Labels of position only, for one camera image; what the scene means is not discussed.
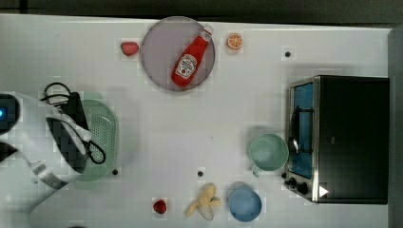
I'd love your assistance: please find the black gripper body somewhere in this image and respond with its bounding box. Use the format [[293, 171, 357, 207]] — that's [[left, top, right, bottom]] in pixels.
[[61, 92, 88, 130]]

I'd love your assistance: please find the green plastic strainer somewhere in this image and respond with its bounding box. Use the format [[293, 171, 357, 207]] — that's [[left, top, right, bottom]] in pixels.
[[73, 92, 119, 190]]

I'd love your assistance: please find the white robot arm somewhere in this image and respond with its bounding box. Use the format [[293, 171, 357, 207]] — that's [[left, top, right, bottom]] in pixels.
[[1, 92, 91, 215]]

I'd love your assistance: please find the red toy strawberry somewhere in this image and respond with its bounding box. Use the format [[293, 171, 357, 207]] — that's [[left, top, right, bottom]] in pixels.
[[121, 42, 140, 56]]

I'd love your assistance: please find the grey round plate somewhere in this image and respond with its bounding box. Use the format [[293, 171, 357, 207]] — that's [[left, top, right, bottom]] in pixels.
[[141, 16, 216, 91]]

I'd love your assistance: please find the red ketchup bottle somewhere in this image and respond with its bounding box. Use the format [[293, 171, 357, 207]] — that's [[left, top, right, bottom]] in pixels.
[[171, 25, 214, 87]]

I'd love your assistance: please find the small red toy fruit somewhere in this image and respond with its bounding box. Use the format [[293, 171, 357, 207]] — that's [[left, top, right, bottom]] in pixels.
[[153, 199, 167, 215]]

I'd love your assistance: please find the peeled toy banana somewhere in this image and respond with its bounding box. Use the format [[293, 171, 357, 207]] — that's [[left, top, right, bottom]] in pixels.
[[184, 183, 222, 221]]

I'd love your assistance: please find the orange slice toy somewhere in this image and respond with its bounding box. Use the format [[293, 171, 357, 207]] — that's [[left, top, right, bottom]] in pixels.
[[227, 33, 242, 49]]

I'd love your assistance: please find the blue cup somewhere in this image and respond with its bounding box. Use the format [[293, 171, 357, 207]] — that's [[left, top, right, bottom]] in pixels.
[[228, 187, 262, 222]]

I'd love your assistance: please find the green mug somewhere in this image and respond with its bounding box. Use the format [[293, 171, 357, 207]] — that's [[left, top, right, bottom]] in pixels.
[[248, 133, 289, 178]]

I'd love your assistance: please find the black cable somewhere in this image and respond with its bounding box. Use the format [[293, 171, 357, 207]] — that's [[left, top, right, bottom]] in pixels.
[[40, 82, 107, 165]]

